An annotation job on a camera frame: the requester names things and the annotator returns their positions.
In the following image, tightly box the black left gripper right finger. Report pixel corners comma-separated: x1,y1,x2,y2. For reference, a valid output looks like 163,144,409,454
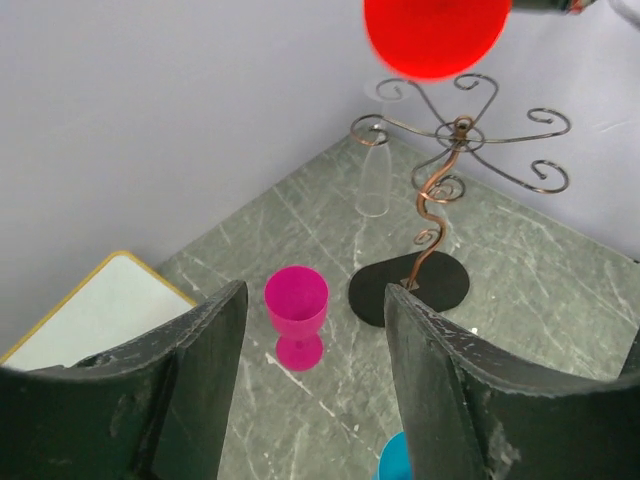
385,285,639,479

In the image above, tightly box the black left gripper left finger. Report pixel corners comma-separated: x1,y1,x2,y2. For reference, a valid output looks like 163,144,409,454
1,280,248,479

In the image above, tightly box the blue plastic wine glass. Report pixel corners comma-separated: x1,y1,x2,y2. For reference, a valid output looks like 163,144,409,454
372,432,413,480

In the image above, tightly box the magenta plastic wine glass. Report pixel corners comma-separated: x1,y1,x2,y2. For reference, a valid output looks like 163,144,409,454
263,265,330,372

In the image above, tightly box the clear wine glass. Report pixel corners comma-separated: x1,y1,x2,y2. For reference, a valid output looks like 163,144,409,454
355,78,409,218

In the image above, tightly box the red plastic wine glass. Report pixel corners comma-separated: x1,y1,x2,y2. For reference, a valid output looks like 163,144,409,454
363,0,513,81

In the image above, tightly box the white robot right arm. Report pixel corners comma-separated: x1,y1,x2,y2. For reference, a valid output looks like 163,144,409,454
512,0,639,22

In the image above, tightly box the small framed whiteboard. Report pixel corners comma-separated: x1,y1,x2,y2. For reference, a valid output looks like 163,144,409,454
1,251,197,371

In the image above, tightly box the copper wire wine glass rack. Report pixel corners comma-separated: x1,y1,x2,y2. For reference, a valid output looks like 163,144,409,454
348,78,570,328

